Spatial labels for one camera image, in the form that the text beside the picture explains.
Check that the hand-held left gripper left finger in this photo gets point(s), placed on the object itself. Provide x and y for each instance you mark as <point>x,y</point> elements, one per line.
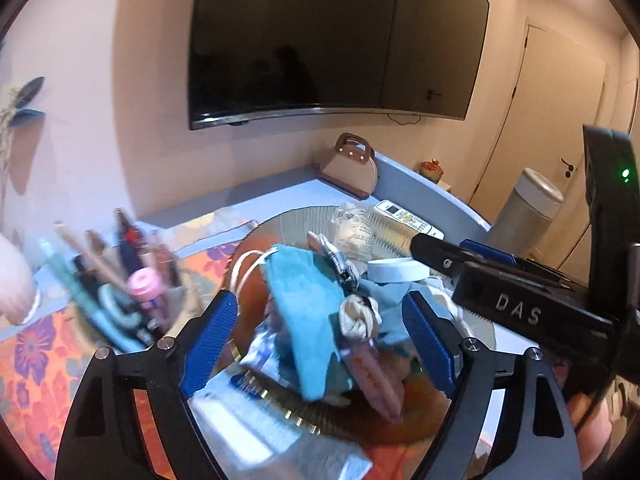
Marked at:
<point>212,335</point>

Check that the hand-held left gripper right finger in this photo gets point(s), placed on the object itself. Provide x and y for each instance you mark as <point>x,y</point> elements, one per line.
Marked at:
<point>427,340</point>

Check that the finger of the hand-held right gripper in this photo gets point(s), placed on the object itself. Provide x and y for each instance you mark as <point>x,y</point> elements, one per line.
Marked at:
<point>440,255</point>
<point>492,252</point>

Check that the teal soft cloth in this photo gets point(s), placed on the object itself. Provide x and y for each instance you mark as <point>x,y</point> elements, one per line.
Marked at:
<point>305,310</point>

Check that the round ribbed mirror tray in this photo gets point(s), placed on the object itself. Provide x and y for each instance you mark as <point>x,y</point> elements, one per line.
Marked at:
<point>300,225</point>

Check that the grey round trash can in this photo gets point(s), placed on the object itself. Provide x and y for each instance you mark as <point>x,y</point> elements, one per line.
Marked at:
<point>520,215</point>

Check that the white tape roll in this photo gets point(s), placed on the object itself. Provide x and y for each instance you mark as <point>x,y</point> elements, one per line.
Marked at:
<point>395,272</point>

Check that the silvery plastic packet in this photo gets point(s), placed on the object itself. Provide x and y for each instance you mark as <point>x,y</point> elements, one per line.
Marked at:
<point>260,350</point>

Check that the clear organizer cup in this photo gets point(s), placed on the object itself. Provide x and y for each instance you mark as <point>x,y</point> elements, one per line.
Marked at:
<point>172,305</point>

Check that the white remote control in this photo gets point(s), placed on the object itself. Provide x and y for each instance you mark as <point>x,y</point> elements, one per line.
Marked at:
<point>400,210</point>

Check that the pink tube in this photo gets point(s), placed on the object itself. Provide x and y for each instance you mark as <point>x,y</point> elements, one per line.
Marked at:
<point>372,375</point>

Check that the pink capped bottle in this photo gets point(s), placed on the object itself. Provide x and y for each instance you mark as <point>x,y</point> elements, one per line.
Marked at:
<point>145,285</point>

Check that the clear printed plastic bag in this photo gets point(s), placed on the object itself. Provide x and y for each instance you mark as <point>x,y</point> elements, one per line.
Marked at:
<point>357,235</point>

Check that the red lidded pot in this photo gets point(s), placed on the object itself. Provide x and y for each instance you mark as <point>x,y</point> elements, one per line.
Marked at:
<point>431,169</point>

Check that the teal scissors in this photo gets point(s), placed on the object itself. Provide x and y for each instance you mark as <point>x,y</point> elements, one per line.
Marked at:
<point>115,312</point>

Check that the beige and brown handbag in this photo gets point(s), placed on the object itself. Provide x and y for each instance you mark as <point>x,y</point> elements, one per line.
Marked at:
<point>350,175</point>

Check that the dark blue pen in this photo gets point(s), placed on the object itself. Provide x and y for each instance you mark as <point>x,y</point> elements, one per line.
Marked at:
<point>129,245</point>

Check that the cream door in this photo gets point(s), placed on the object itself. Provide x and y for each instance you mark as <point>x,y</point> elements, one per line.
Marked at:
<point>550,110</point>

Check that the white plush toy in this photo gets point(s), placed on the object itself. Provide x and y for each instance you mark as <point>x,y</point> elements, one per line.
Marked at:
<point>12,280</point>

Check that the artificial blue flowers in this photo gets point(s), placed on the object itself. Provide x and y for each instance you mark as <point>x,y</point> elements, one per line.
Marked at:
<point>27,90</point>

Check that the black wall television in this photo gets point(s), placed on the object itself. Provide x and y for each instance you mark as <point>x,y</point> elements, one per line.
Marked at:
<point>325,35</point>

